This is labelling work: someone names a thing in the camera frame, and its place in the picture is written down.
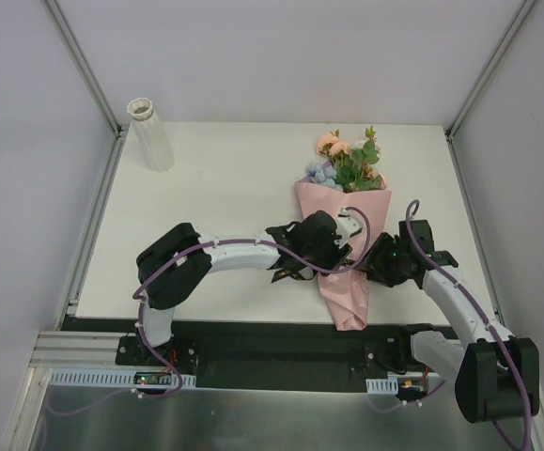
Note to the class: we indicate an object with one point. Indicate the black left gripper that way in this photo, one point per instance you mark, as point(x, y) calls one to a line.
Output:
point(339, 254)

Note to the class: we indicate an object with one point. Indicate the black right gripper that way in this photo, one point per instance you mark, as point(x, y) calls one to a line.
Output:
point(378, 258)

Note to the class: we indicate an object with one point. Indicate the black ribbon gold lettering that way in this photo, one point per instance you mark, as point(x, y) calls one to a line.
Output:
point(308, 274)

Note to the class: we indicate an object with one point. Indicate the pink flower bouquet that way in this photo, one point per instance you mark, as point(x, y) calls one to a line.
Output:
point(347, 185)

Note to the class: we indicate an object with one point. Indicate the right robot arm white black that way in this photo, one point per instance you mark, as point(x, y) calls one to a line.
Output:
point(495, 374)

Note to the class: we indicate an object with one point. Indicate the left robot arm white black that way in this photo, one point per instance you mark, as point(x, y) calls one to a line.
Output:
point(171, 268)

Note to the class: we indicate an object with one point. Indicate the white ribbed vase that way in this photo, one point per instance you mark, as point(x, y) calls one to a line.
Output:
point(151, 135)

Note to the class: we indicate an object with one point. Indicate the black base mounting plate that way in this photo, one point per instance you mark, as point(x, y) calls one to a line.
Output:
point(278, 356)

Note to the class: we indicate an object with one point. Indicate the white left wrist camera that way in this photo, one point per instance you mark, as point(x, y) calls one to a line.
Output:
point(347, 227)

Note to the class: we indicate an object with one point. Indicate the small white cable duct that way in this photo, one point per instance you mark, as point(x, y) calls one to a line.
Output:
point(388, 386)

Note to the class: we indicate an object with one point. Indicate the white slotted cable duct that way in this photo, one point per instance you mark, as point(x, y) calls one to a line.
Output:
point(98, 378)

